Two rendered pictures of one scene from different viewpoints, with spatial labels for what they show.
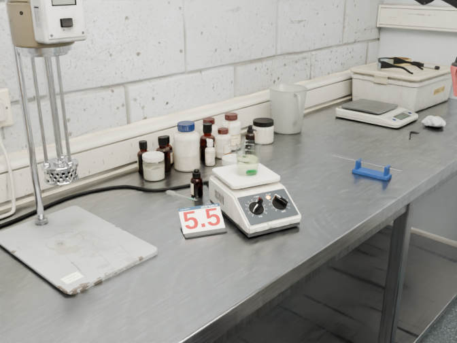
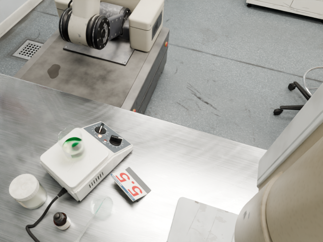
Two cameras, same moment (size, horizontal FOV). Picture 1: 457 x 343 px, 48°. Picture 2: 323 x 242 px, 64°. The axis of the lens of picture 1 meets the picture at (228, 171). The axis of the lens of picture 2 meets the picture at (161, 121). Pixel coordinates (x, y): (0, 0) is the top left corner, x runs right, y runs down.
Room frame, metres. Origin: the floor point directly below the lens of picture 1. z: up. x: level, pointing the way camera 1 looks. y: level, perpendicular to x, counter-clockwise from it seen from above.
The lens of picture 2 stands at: (1.04, 0.30, 1.40)
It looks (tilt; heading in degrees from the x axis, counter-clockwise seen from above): 54 degrees down; 239
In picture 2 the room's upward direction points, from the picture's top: 6 degrees clockwise
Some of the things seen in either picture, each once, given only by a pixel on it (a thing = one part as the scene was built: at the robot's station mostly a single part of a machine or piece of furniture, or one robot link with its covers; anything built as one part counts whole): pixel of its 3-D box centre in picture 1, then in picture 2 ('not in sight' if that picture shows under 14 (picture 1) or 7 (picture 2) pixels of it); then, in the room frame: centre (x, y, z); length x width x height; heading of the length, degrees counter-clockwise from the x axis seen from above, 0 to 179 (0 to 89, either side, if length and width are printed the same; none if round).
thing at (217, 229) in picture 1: (202, 220); (130, 182); (0.97, 0.05, 0.77); 0.09 x 0.06 x 0.04; 108
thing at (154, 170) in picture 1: (154, 166); not in sight; (1.26, 0.20, 0.78); 0.06 x 0.06 x 0.07
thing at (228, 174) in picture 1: (245, 174); (75, 155); (1.07, -0.04, 0.83); 0.12 x 0.12 x 0.01; 26
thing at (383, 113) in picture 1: (376, 112); not in sight; (1.86, -0.55, 0.77); 0.26 x 0.19 x 0.05; 47
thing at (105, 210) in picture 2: (193, 207); (102, 207); (1.05, 0.08, 0.76); 0.06 x 0.06 x 0.02
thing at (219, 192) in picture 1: (250, 196); (86, 157); (1.05, -0.05, 0.79); 0.22 x 0.13 x 0.08; 26
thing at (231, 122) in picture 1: (230, 131); not in sight; (1.51, -0.01, 0.80); 0.06 x 0.06 x 0.11
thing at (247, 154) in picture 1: (249, 158); (73, 144); (1.06, -0.05, 0.87); 0.06 x 0.05 x 0.08; 73
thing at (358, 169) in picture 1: (372, 169); not in sight; (1.28, -0.38, 0.77); 0.10 x 0.03 x 0.04; 52
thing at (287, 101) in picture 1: (288, 110); not in sight; (1.69, -0.20, 0.82); 0.18 x 0.13 x 0.15; 15
